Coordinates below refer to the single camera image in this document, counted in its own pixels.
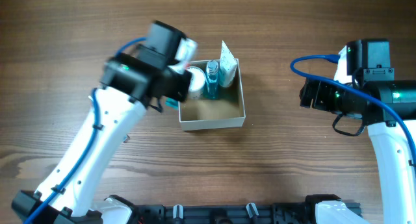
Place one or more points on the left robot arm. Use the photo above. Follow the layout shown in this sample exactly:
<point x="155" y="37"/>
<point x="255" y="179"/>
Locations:
<point x="147" y="68"/>

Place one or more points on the white round cotton swab jar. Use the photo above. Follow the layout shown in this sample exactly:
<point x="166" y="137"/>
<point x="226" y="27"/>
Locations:
<point x="197" y="83"/>

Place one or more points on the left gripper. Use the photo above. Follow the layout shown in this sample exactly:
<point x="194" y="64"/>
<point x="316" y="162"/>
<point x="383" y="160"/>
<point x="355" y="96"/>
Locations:
<point x="181" y="86"/>

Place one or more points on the white square cardboard box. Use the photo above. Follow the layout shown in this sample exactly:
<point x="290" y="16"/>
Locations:
<point x="225" y="112"/>

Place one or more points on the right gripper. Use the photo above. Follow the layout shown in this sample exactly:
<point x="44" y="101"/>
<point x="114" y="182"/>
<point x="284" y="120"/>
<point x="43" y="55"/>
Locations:
<point x="312" y="94"/>

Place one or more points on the blue mouthwash bottle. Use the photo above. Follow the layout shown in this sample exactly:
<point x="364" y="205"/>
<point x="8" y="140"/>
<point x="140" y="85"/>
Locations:
<point x="212" y="79"/>

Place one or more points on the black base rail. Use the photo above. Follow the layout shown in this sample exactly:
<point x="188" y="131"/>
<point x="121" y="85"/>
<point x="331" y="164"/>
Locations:
<point x="276" y="213"/>

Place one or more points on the white floral squeeze tube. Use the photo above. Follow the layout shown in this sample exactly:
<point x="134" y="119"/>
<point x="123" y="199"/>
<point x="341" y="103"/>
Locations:
<point x="228" y="66"/>

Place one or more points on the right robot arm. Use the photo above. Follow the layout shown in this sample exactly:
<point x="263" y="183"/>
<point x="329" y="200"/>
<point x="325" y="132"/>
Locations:
<point x="364" y="87"/>

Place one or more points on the blue white toothbrush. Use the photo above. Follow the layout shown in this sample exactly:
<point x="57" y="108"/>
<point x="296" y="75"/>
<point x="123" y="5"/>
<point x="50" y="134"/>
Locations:
<point x="126" y="139"/>

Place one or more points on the red green toothpaste tube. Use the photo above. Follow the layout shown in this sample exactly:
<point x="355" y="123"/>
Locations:
<point x="172" y="103"/>

